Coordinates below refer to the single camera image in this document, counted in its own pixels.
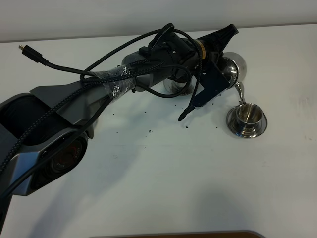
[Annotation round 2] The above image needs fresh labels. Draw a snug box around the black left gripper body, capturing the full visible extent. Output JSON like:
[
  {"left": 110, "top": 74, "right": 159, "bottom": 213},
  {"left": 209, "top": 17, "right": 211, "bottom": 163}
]
[{"left": 192, "top": 37, "right": 233, "bottom": 110}]

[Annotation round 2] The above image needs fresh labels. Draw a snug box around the far stainless steel teacup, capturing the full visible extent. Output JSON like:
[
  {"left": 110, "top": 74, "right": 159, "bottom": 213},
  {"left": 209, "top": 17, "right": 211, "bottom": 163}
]
[{"left": 163, "top": 79, "right": 194, "bottom": 96}]

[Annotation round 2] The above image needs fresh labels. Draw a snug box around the stainless steel teapot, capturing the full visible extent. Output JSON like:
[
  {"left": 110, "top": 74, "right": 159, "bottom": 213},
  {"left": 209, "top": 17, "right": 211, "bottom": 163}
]
[{"left": 217, "top": 52, "right": 247, "bottom": 104}]

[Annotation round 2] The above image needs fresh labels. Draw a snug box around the near stainless steel teacup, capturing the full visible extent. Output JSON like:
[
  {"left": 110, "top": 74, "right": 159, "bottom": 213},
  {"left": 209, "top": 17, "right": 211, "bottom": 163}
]
[{"left": 236, "top": 103, "right": 263, "bottom": 128}]

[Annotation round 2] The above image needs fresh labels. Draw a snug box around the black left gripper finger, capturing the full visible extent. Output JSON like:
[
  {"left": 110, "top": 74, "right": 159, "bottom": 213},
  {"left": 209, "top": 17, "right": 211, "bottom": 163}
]
[{"left": 198, "top": 24, "right": 238, "bottom": 53}]

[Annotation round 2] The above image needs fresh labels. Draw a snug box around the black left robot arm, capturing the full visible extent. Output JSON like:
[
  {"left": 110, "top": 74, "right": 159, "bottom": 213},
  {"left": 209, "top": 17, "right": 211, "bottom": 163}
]
[{"left": 0, "top": 24, "right": 238, "bottom": 222}]

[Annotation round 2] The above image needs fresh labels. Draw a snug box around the near stainless steel saucer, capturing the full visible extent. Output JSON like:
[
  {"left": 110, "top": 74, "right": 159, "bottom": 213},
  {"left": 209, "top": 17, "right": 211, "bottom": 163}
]
[{"left": 226, "top": 105, "right": 267, "bottom": 139}]

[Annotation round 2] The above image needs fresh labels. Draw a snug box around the stainless steel teacup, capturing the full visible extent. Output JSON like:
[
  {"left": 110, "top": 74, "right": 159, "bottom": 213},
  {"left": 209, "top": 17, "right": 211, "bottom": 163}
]
[
  {"left": 163, "top": 79, "right": 194, "bottom": 96},
  {"left": 236, "top": 103, "right": 263, "bottom": 128}
]

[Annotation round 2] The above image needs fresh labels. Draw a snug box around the black braided left cable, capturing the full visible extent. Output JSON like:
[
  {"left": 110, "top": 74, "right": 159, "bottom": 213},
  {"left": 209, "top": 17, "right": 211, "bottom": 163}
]
[{"left": 0, "top": 22, "right": 206, "bottom": 199}]

